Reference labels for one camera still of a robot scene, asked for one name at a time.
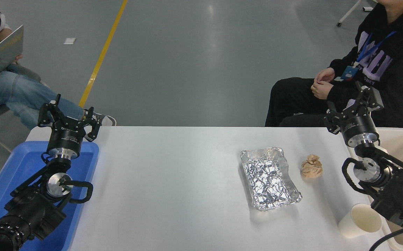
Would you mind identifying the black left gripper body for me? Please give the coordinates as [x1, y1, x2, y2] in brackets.
[47, 123, 86, 154]

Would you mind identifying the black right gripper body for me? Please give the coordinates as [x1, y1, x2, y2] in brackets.
[340, 113, 379, 140]

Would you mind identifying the white paper cup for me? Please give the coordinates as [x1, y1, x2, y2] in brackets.
[338, 203, 383, 238]

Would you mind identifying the person's left hand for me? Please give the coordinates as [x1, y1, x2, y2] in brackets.
[311, 81, 334, 100]

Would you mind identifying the person's right hand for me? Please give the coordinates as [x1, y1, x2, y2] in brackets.
[316, 68, 336, 83]

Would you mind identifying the blue plastic tray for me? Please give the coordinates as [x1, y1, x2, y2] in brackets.
[0, 140, 100, 251]

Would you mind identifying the grey chair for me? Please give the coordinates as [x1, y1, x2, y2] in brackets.
[8, 64, 43, 83]

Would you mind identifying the person with laptop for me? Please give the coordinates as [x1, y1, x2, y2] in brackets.
[0, 0, 117, 130]

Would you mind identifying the crumpled tan paper ball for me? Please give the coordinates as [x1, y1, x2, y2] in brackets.
[300, 154, 323, 179]

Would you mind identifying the crinkled foil tray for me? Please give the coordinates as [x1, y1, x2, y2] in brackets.
[240, 147, 303, 212]

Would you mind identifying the white stand leg with caster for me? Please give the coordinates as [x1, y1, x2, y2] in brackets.
[336, 0, 374, 27]

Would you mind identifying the person with blue lanyard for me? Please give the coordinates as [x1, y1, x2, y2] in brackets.
[265, 0, 403, 133]

